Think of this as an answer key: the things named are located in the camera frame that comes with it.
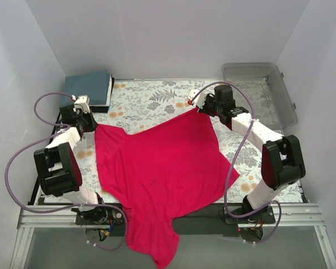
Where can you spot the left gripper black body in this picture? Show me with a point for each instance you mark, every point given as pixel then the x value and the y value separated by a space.
pixel 89 123

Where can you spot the clear plastic bin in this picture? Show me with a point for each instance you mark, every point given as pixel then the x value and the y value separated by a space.
pixel 263 85

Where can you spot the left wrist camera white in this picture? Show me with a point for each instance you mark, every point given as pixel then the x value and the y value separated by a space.
pixel 82 102

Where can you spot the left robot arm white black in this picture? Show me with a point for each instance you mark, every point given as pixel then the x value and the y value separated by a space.
pixel 58 171

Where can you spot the aluminium frame rail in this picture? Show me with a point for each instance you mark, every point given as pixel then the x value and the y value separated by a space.
pixel 286 236

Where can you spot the red t-shirt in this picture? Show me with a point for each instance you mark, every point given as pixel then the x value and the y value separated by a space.
pixel 160 174

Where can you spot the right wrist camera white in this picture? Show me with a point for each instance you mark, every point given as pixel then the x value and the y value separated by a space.
pixel 197 99

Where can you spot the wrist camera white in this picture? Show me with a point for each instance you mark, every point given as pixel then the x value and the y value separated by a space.
pixel 197 99
pixel 82 102

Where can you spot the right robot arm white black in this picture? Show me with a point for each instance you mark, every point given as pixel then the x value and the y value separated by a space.
pixel 282 160

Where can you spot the floral patterned table mat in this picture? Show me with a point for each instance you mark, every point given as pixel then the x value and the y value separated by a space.
pixel 137 106

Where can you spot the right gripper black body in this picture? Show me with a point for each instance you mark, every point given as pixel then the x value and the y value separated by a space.
pixel 208 107

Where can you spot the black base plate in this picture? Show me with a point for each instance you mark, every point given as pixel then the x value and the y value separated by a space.
pixel 210 220

